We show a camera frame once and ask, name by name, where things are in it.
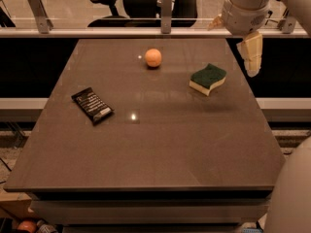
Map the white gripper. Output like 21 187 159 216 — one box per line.
207 0 270 78

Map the green and yellow sponge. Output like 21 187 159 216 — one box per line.
189 64 226 96

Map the black rxbar chocolate wrapper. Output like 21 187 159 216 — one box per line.
71 87 114 124

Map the orange fruit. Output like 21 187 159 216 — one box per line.
145 49 162 68

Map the black office chair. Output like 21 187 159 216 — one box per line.
88 0 198 27

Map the orange ball under table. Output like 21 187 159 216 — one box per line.
17 220 37 233

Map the right metal railing bracket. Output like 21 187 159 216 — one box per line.
278 9 296 34

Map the metal railing bracket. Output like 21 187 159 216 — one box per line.
160 0 172 34
27 0 53 34
278 9 296 34

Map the middle metal railing bracket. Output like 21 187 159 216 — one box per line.
160 0 172 34

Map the left metal railing bracket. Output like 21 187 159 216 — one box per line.
27 0 53 34

